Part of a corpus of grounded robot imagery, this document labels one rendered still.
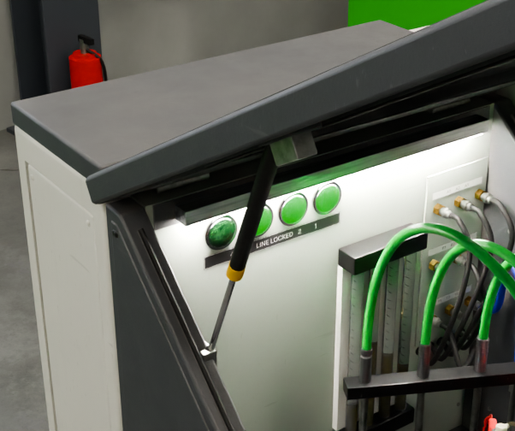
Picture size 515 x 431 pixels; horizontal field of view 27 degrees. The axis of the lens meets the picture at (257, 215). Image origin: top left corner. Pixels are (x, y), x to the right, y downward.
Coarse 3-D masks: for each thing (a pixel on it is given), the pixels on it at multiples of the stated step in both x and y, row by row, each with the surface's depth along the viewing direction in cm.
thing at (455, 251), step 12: (480, 240) 143; (456, 252) 147; (492, 252) 141; (504, 252) 139; (444, 264) 150; (432, 288) 153; (432, 300) 154; (432, 312) 156; (420, 348) 159; (420, 360) 160; (420, 372) 161
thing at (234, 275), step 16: (272, 160) 103; (256, 176) 106; (272, 176) 105; (256, 192) 107; (256, 208) 109; (256, 224) 111; (240, 240) 113; (240, 256) 115; (240, 272) 117; (224, 304) 122; (208, 352) 129
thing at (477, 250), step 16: (416, 224) 140; (432, 224) 138; (400, 240) 144; (464, 240) 133; (384, 256) 147; (480, 256) 131; (496, 272) 129; (512, 288) 128; (368, 304) 153; (368, 320) 155; (368, 336) 156; (368, 352) 157
